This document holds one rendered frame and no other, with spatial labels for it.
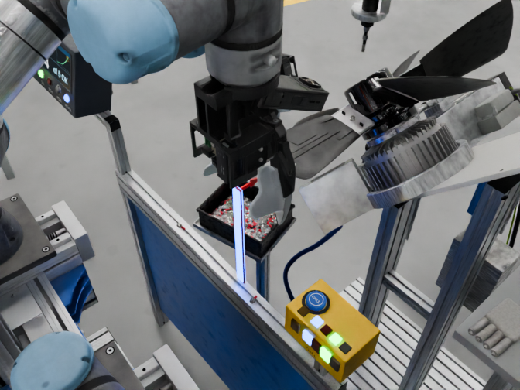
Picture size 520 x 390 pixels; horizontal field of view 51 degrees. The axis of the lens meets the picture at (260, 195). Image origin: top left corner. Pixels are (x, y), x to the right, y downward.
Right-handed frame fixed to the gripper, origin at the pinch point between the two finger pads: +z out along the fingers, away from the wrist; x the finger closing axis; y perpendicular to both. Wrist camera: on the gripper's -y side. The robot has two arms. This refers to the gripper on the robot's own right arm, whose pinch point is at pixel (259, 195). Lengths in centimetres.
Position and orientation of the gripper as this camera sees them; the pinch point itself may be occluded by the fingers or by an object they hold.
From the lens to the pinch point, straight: 70.7
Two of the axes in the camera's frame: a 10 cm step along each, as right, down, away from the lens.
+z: 0.0, 6.9, 7.3
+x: 6.6, 5.5, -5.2
